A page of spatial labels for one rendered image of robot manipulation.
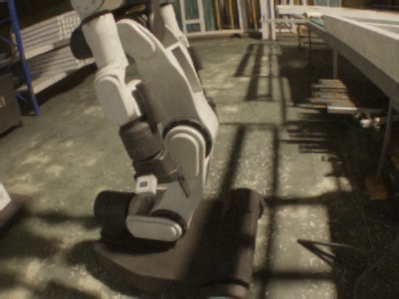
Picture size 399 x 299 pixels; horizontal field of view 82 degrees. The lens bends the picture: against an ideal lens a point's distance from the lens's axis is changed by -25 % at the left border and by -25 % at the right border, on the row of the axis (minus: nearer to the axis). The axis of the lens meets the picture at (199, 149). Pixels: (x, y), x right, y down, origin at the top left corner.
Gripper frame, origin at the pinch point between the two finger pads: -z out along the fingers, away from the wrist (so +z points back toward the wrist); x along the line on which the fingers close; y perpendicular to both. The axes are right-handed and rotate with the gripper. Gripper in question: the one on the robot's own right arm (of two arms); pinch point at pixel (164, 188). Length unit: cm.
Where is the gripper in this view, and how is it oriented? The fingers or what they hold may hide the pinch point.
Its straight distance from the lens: 72.9
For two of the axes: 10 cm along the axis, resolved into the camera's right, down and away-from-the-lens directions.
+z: -3.1, -8.5, -4.2
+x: 9.3, -1.8, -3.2
